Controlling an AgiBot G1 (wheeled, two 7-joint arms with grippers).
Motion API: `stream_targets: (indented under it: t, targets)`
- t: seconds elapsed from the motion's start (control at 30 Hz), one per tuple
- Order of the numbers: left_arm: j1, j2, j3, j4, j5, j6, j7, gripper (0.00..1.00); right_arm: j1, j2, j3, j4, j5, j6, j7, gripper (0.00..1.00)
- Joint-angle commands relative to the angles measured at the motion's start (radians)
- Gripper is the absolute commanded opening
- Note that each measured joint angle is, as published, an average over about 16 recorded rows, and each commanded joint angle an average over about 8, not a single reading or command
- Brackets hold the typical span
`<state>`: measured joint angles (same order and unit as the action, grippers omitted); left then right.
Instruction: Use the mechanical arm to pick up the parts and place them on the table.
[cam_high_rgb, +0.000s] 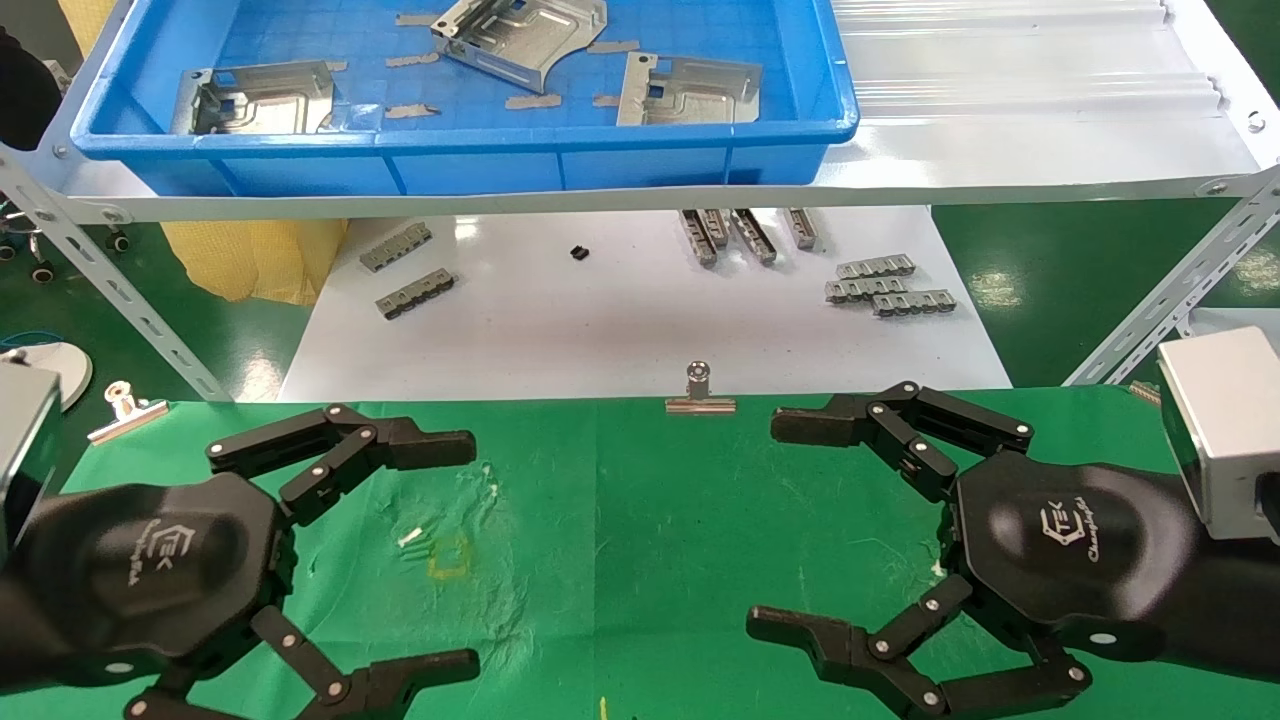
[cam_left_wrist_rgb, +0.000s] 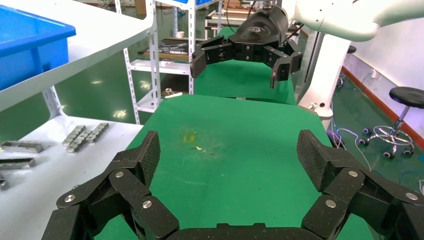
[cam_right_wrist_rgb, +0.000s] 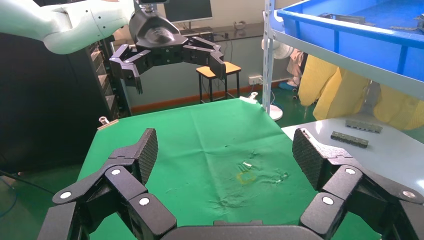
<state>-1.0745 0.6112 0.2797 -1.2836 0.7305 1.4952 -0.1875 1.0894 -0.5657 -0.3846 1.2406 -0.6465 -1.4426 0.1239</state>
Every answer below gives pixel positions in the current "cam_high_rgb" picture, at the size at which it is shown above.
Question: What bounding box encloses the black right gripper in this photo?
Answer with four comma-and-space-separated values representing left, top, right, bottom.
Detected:
746, 381, 1201, 719

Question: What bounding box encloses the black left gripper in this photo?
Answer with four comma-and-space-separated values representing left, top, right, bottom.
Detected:
30, 404, 481, 720

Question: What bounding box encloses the stamped sheet metal part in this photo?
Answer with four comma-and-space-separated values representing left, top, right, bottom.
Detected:
616, 52, 764, 127
170, 60, 336, 136
430, 0, 609, 96

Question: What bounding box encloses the silver binder clip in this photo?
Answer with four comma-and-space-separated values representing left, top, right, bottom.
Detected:
665, 361, 737, 415
86, 381, 169, 444

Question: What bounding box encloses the green cloth mat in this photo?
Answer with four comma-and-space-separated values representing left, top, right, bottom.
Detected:
0, 387, 1280, 720

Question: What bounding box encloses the yellow mesh bag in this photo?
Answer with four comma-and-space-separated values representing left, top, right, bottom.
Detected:
58, 0, 349, 306

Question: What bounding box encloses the white round stand base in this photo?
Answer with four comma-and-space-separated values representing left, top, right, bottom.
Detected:
0, 340, 93, 411

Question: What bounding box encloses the perforated white angle strut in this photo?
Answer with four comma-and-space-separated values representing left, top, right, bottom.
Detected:
1063, 165, 1280, 388
0, 150, 236, 403

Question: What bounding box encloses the white flat platform board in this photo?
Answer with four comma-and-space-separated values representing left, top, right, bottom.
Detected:
277, 205, 1013, 403

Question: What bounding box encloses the white metal shelf board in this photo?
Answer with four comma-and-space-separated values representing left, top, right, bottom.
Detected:
40, 0, 1280, 223

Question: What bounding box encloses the blue plastic bin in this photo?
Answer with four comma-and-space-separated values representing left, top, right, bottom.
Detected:
70, 0, 861, 198

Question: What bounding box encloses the black rounded object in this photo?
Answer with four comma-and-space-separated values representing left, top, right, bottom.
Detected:
0, 28, 63, 151

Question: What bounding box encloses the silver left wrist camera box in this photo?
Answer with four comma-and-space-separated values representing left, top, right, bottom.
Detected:
0, 360, 63, 561

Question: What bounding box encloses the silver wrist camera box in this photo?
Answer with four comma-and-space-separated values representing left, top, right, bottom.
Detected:
0, 360, 63, 561
1157, 326, 1280, 546

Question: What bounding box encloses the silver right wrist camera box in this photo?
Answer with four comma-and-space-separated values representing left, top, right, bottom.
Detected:
1157, 326, 1280, 546

